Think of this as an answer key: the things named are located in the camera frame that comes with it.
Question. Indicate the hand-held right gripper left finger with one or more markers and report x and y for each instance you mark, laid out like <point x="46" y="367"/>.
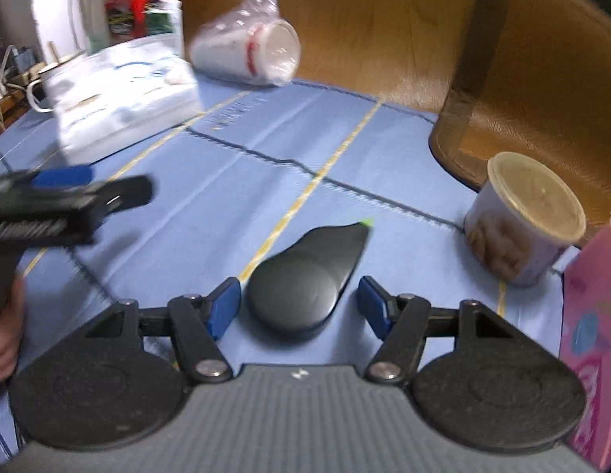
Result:
<point x="221" y="308"/>

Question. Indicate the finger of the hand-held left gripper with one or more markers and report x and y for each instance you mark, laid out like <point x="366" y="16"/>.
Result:
<point x="130" y="193"/>
<point x="64" y="176"/>

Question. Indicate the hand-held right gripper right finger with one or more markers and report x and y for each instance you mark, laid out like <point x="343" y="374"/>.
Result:
<point x="377" y="308"/>

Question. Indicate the black oval case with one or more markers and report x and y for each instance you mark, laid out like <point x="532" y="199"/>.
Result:
<point x="298" y="288"/>

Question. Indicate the white tissue pack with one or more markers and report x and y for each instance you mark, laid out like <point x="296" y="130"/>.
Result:
<point x="123" y="98"/>

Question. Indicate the person's left hand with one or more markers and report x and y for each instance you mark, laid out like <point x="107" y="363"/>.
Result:
<point x="2" y="350"/>

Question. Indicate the white enamel mug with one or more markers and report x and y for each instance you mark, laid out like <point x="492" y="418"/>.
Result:
<point x="51" y="76"/>

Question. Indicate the blue tablecloth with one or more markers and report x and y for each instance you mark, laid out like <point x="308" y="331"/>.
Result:
<point x="246" y="167"/>

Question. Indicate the can with tan lid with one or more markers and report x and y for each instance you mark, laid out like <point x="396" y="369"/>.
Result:
<point x="522" y="217"/>

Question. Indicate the green carton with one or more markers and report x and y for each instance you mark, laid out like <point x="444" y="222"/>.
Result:
<point x="165" y="24"/>

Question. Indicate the plastic-wrapped cup stack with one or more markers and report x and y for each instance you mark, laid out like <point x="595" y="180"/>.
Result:
<point x="241" y="44"/>

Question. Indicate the red food box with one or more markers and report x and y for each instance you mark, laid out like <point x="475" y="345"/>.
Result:
<point x="130" y="0"/>

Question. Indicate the pink gift bag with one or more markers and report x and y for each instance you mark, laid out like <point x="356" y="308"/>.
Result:
<point x="594" y="330"/>

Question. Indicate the brown wooden chair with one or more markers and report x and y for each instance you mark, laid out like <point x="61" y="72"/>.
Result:
<point x="537" y="69"/>

